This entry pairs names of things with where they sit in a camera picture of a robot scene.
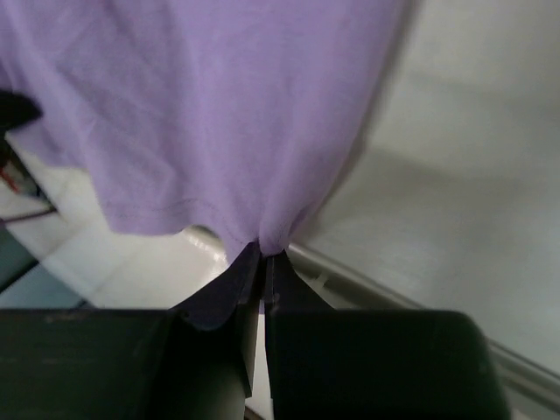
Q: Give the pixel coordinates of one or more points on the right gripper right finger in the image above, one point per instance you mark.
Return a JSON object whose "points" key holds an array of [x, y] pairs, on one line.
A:
{"points": [[327, 363]]}

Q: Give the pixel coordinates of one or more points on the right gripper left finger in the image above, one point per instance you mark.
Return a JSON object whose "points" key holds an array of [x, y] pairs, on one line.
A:
{"points": [[195, 360]]}

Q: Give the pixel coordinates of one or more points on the purple t-shirt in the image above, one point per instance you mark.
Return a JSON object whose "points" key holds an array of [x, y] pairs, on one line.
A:
{"points": [[233, 115]]}

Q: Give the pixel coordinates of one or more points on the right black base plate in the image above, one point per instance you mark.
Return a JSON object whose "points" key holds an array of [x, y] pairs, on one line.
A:
{"points": [[17, 111]]}

